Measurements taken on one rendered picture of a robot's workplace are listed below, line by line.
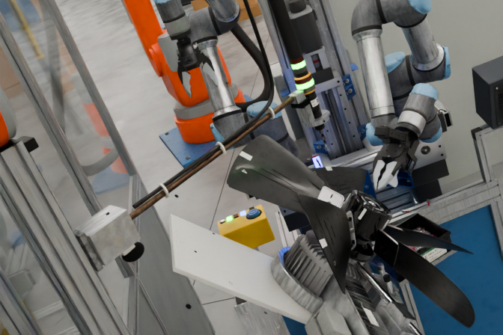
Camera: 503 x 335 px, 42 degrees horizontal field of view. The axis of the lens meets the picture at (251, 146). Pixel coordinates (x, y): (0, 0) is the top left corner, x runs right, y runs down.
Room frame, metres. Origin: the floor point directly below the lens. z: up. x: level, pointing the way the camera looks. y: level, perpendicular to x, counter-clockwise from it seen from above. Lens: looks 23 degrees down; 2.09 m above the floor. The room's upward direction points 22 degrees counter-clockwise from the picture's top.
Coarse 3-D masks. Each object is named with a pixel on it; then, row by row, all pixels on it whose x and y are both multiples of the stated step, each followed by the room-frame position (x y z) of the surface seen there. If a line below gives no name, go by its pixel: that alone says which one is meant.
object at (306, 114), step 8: (288, 96) 1.49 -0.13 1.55; (296, 96) 1.47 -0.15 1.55; (304, 96) 1.48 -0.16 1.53; (296, 104) 1.48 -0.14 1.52; (304, 104) 1.47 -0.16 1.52; (304, 112) 1.49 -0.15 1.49; (312, 112) 1.49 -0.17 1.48; (328, 112) 1.51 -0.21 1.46; (304, 120) 1.50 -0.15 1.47; (312, 120) 1.48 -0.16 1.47; (320, 120) 1.48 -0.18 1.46
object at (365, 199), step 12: (360, 192) 1.46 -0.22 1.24; (348, 204) 1.41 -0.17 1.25; (360, 204) 1.38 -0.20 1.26; (372, 216) 1.36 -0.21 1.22; (384, 216) 1.36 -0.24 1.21; (360, 228) 1.36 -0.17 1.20; (372, 228) 1.36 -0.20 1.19; (384, 228) 1.38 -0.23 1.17; (360, 240) 1.37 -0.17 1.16; (372, 240) 1.37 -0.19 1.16; (360, 252) 1.35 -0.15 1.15; (372, 252) 1.38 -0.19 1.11
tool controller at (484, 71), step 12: (492, 60) 1.91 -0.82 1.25; (480, 72) 1.87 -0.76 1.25; (492, 72) 1.85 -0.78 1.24; (480, 84) 1.87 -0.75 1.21; (492, 84) 1.81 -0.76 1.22; (480, 96) 1.89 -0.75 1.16; (492, 96) 1.82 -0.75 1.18; (480, 108) 1.91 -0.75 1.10; (492, 108) 1.83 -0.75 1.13; (492, 120) 1.85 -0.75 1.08
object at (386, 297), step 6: (360, 264) 1.34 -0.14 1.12; (360, 270) 1.33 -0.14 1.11; (366, 276) 1.30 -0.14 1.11; (372, 282) 1.27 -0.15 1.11; (378, 288) 1.25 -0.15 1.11; (384, 294) 1.23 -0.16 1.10; (384, 300) 1.22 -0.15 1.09; (390, 300) 1.20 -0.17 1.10; (408, 324) 1.13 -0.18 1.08; (414, 330) 1.11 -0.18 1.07
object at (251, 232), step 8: (232, 216) 1.91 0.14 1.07; (240, 216) 1.89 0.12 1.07; (256, 216) 1.85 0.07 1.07; (264, 216) 1.83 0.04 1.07; (224, 224) 1.88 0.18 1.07; (232, 224) 1.86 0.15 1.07; (240, 224) 1.84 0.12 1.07; (248, 224) 1.82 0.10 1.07; (256, 224) 1.82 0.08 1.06; (264, 224) 1.82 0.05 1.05; (224, 232) 1.84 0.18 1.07; (232, 232) 1.82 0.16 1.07; (240, 232) 1.82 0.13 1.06; (248, 232) 1.82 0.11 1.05; (256, 232) 1.82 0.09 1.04; (264, 232) 1.82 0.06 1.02; (240, 240) 1.82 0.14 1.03; (248, 240) 1.82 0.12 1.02; (256, 240) 1.82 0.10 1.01; (264, 240) 1.82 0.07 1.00; (272, 240) 1.82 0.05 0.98
